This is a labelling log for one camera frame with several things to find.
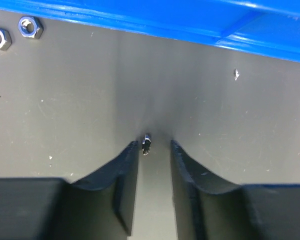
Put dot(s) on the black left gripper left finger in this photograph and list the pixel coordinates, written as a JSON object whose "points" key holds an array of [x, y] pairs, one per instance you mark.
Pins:
{"points": [[99, 206]]}

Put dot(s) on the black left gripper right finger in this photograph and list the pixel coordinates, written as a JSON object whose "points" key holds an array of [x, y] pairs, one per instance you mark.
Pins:
{"points": [[209, 207]]}

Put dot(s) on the blue plastic divided bin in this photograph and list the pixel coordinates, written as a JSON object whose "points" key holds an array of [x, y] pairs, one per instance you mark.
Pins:
{"points": [[268, 28]]}

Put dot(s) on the small silver hex nut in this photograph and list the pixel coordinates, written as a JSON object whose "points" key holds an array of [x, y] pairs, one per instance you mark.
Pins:
{"points": [[30, 27], [5, 39]]}

